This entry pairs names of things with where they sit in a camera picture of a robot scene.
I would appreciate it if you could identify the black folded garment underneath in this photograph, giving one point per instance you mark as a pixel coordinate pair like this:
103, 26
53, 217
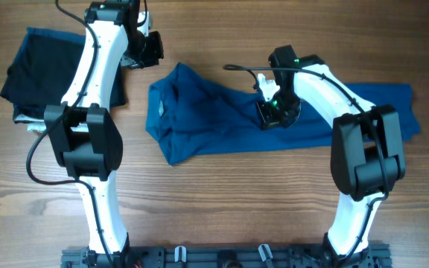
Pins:
118, 95

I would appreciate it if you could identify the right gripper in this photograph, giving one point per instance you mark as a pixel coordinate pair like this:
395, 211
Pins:
268, 120

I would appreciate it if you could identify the blue polo shirt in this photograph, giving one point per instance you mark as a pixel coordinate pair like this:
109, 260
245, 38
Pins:
189, 115

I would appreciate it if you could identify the black folded garment on top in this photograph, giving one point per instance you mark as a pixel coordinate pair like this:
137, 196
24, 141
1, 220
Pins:
39, 70

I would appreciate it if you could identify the white folded garment at bottom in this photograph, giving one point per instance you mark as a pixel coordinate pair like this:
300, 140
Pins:
33, 124

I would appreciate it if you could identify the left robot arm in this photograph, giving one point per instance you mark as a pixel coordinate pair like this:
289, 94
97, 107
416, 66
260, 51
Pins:
83, 135

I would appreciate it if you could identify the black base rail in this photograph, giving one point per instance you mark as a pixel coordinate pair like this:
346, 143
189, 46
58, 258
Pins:
297, 255

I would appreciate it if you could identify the dark blue folded garment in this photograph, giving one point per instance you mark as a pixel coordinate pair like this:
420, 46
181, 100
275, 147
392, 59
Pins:
50, 35

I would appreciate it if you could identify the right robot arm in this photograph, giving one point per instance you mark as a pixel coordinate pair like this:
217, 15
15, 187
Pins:
367, 155

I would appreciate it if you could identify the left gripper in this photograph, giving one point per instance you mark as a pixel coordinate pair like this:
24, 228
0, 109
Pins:
156, 53

